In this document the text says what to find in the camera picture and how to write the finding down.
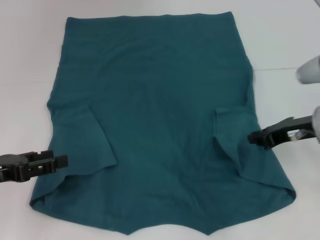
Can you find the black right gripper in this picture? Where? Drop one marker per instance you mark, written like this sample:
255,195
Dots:
292,128

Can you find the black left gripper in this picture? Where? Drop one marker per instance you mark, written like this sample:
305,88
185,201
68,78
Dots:
12,166

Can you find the teal blue shirt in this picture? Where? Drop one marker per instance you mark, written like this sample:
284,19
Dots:
162,87

